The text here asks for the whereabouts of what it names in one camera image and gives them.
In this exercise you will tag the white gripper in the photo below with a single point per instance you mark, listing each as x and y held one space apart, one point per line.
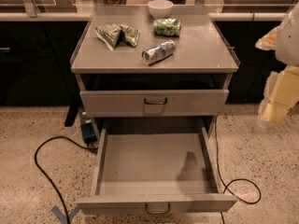
289 44

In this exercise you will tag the green crumpled chip bag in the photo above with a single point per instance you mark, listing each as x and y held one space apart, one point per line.
167 27

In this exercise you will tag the green white snack bag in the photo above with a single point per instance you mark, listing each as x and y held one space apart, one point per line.
113 34

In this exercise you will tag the white ceramic bowl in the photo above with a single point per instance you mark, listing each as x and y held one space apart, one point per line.
160 9

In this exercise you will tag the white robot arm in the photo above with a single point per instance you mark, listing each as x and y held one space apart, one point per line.
287 50

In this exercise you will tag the closed grey top drawer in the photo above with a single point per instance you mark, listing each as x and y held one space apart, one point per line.
158 103

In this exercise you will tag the silver blue redbull can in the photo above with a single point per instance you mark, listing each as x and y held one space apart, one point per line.
159 52

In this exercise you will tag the open grey middle drawer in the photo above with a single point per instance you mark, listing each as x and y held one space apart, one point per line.
157 174

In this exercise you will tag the blue power box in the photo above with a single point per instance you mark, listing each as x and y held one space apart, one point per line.
87 131

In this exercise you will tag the grey drawer cabinet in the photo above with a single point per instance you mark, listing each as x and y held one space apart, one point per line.
181 77

